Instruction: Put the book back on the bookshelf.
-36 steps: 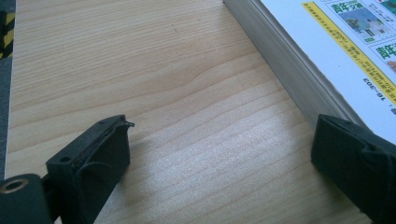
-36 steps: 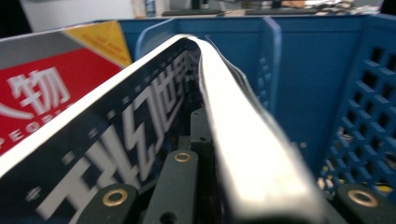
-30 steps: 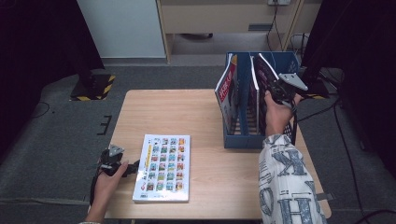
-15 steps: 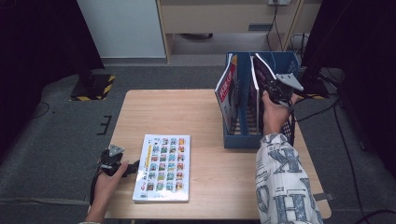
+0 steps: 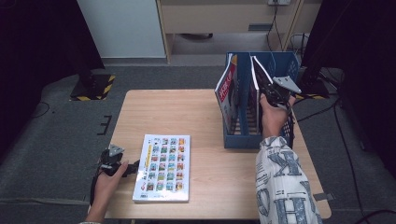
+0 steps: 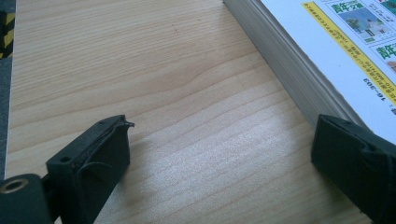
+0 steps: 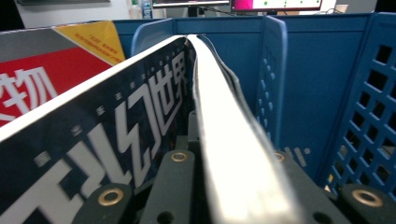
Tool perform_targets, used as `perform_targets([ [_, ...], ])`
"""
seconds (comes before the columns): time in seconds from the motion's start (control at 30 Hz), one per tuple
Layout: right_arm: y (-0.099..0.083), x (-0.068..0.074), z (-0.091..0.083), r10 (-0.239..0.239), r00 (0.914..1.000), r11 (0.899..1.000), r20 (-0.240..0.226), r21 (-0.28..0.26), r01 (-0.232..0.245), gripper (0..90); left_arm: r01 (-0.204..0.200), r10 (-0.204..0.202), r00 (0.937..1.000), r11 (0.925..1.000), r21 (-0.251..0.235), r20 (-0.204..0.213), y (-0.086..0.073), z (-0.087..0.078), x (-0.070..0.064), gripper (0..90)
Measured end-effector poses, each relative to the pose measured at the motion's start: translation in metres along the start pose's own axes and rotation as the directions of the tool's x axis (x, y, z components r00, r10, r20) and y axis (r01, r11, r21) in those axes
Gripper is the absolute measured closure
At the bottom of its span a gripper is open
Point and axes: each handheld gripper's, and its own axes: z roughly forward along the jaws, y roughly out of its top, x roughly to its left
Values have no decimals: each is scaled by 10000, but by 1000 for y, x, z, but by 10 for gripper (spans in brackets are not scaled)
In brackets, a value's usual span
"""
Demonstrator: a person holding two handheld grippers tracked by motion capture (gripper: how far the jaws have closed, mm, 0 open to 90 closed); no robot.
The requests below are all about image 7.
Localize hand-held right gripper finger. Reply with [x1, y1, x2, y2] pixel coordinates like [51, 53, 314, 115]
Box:
[175, 110, 201, 155]

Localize blue plastic file rack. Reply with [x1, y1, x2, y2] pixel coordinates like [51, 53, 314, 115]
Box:
[113, 11, 396, 200]

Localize black and red magazine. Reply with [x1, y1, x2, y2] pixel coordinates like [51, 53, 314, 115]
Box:
[0, 20, 127, 127]

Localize plastic bottle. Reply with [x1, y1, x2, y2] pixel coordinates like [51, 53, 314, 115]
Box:
[129, 0, 142, 20]
[141, 0, 153, 20]

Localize computer monitor with pink screen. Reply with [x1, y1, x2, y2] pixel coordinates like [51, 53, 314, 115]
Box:
[232, 0, 323, 13]

